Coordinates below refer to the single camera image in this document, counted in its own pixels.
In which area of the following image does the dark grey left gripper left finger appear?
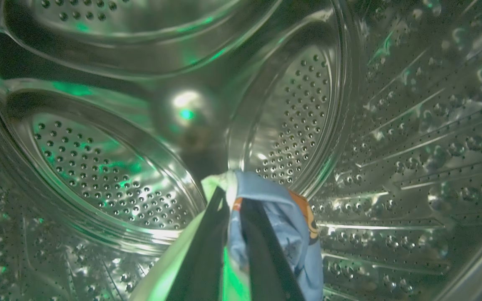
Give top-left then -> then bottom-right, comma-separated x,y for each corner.
166,187 -> 230,301

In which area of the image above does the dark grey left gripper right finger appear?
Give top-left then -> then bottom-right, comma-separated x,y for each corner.
240,199 -> 306,301

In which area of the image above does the cream garment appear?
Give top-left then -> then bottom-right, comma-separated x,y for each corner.
129,171 -> 252,301

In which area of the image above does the light blue printed garment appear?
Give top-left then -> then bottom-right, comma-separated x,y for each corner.
226,169 -> 324,301

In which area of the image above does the stainless steel washing machine drum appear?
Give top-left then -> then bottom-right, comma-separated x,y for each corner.
0,0 -> 482,301

